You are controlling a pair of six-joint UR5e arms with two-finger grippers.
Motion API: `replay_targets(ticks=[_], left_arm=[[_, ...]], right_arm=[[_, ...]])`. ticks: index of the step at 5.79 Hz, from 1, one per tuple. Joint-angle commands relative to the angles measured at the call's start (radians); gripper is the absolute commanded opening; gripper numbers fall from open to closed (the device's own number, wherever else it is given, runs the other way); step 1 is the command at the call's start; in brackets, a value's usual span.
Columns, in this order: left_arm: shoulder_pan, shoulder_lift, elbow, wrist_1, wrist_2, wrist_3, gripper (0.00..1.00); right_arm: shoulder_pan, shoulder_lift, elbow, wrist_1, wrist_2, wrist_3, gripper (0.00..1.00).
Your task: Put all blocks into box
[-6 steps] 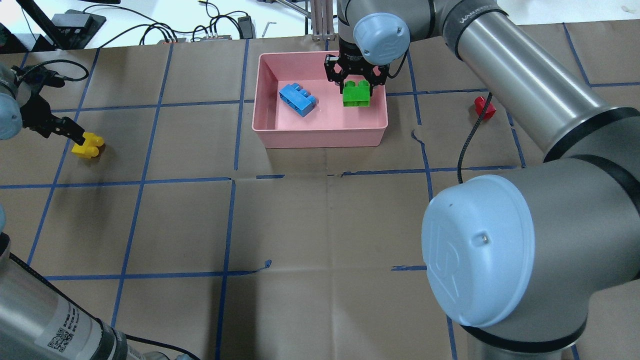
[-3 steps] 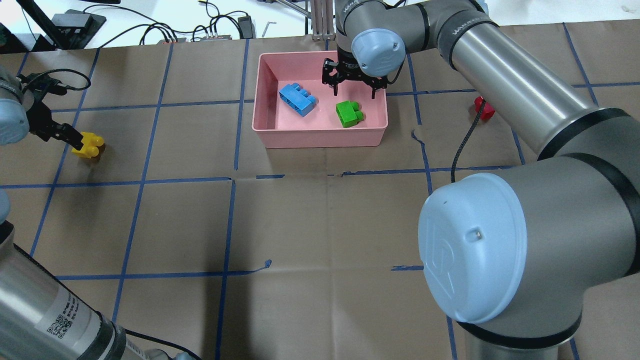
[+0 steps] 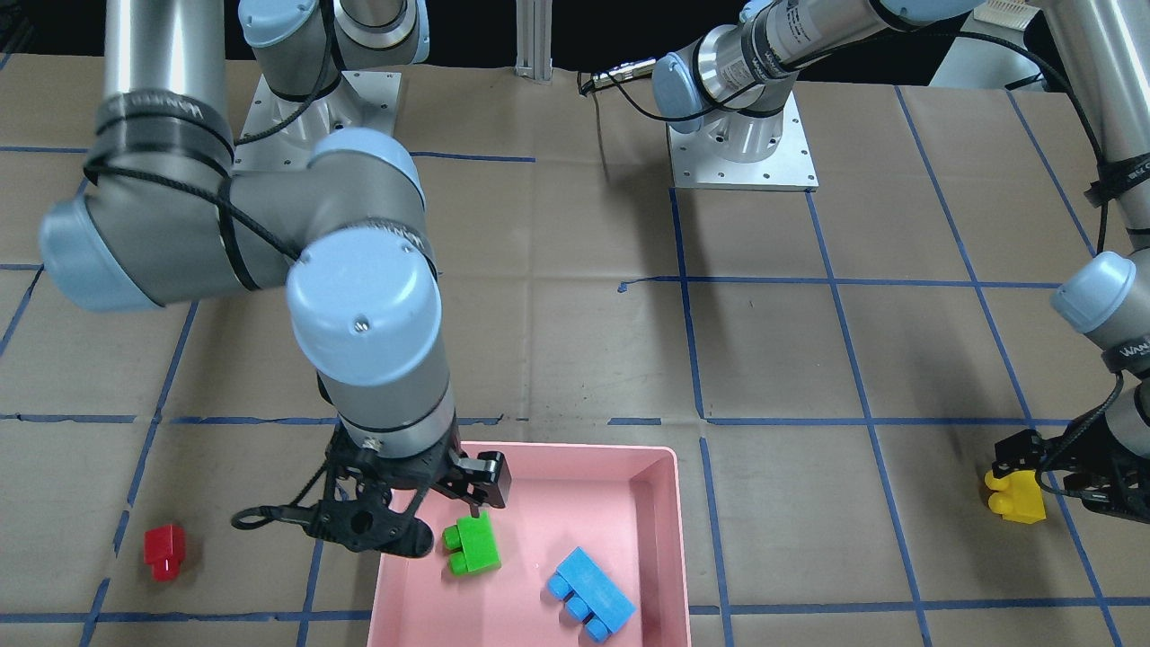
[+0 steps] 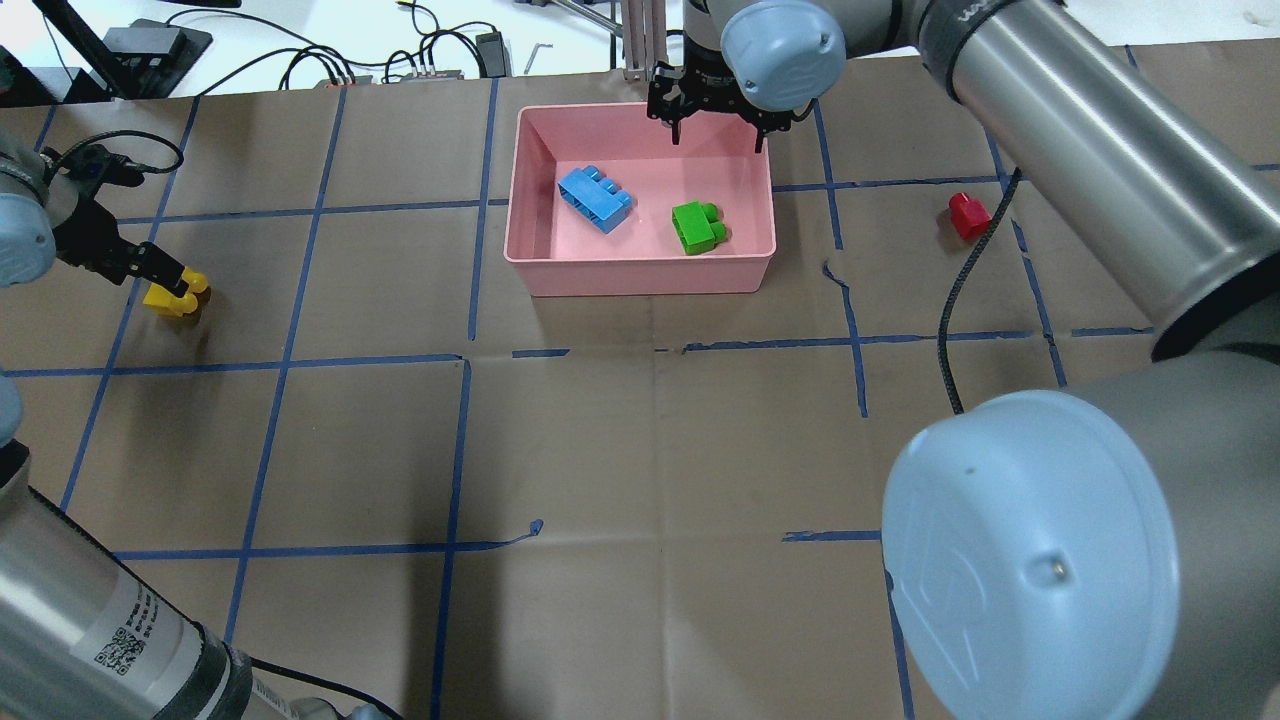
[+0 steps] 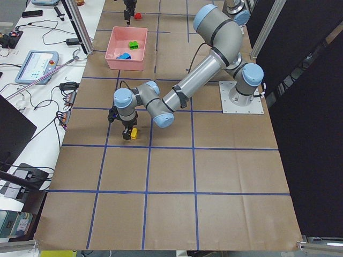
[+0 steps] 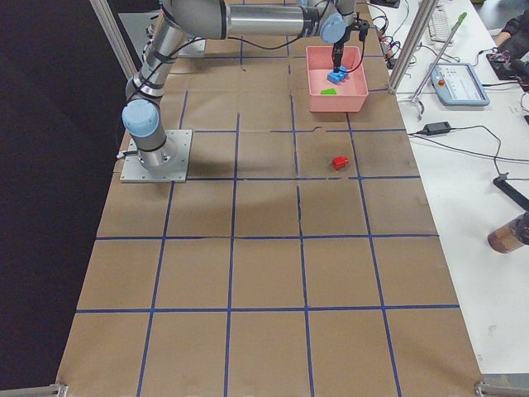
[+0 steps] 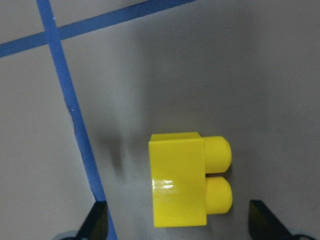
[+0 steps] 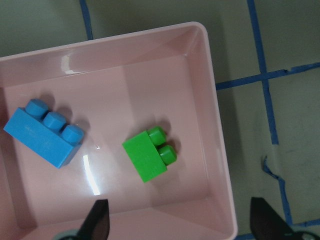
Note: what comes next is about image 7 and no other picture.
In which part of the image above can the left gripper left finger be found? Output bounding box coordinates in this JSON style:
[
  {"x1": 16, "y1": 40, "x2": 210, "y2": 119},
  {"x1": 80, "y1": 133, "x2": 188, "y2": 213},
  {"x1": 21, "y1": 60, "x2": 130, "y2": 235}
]
[{"x1": 76, "y1": 201, "x2": 109, "y2": 240}]

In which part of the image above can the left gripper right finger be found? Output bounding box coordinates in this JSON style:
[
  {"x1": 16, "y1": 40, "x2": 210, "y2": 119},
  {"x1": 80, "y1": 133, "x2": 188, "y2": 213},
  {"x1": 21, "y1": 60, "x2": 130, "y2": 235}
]
[{"x1": 248, "y1": 200, "x2": 293, "y2": 240}]

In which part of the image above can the yellow toy block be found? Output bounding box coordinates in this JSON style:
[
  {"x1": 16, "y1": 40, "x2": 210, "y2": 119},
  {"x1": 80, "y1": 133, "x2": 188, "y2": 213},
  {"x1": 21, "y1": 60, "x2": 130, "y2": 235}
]
[{"x1": 148, "y1": 132, "x2": 233, "y2": 228}]

